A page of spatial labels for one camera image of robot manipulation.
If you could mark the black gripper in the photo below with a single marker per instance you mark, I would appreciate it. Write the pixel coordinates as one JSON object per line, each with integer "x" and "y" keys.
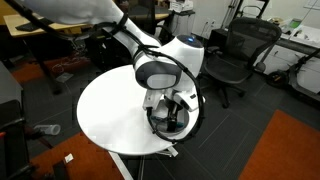
{"x": 171, "y": 111}

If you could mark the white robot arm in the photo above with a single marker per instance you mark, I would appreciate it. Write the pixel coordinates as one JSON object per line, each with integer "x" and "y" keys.
{"x": 173, "y": 56}

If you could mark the grey bowl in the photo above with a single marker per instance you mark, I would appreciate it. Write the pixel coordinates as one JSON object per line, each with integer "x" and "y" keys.
{"x": 186, "y": 120}

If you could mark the white table base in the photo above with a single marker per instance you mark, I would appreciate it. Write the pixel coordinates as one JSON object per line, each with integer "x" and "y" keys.
{"x": 118, "y": 165}

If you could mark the black mesh office chair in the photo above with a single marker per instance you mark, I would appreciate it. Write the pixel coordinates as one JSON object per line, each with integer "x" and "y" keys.
{"x": 230, "y": 66}

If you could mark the small black box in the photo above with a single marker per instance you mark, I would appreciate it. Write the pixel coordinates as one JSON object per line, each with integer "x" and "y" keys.
{"x": 217, "y": 38}

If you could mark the white drawer cabinet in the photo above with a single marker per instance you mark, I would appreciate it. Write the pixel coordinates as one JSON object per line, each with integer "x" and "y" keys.
{"x": 182, "y": 25}

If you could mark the black padded office chair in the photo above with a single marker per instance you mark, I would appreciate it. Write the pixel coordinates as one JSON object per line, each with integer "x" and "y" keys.
{"x": 160, "y": 23}

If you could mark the black computer tower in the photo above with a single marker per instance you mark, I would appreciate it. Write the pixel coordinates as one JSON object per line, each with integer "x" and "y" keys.
{"x": 96, "y": 50}

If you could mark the small white paper tag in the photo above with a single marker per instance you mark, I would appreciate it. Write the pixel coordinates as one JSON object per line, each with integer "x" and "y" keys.
{"x": 69, "y": 158}

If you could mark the grey floor plate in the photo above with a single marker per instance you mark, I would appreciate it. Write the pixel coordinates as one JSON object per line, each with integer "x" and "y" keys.
{"x": 64, "y": 77}

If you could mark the white printer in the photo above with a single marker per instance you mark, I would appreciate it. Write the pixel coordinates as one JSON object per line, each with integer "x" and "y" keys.
{"x": 181, "y": 5}

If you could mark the clear plastic cup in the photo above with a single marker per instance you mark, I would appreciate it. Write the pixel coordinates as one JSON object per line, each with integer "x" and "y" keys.
{"x": 48, "y": 129}

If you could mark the metal tripod stand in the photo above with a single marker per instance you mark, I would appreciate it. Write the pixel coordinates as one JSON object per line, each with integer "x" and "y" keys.
{"x": 231, "y": 13}

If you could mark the black electric scooter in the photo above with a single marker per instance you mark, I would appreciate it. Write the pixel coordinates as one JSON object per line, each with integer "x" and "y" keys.
{"x": 300, "y": 78}

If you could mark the white work desk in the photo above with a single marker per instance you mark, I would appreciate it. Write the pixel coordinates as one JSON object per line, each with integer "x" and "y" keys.
{"x": 290, "y": 53}

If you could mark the green box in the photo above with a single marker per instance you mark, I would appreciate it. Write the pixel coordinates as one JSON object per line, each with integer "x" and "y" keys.
{"x": 295, "y": 23}

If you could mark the black keyboard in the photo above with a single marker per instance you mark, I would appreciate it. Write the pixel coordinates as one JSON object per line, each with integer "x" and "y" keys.
{"x": 24, "y": 27}

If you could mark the light wooden desk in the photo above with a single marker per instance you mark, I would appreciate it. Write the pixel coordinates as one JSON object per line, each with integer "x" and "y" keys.
{"x": 20, "y": 28}

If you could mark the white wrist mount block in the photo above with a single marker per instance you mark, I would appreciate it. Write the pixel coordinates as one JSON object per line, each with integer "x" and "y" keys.
{"x": 152, "y": 100}

